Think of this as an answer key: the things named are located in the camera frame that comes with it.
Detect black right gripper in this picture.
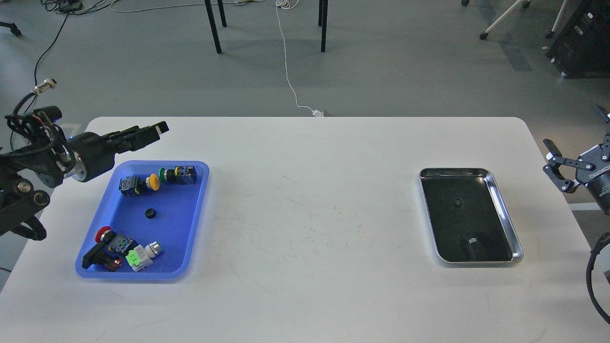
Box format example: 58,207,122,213
543,105,610,215

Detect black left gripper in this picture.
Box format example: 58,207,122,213
66,121,169,182

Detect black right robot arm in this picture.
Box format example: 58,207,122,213
542,128,610,323

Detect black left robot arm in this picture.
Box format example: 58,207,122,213
0,79,169,241

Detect blue plastic tray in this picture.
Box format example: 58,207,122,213
75,160,210,280

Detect black equipment rack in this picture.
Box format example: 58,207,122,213
545,0,610,78

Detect black table legs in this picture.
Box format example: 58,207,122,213
204,0,329,54

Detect red emergency stop button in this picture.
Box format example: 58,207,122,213
94,226,139,256

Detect metal tray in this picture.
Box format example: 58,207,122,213
419,167,524,267

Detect white chair base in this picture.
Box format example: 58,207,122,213
460,0,570,40

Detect yellow push button switch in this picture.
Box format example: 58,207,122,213
118,174,161,197

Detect green push button switch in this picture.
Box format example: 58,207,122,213
157,165,197,185

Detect black red switch block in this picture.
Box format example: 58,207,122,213
82,242,123,272

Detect white green button switch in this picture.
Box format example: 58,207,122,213
126,242,164,272

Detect black cable on floor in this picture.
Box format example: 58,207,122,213
29,0,110,91

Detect white cable on floor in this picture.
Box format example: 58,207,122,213
275,0,325,118

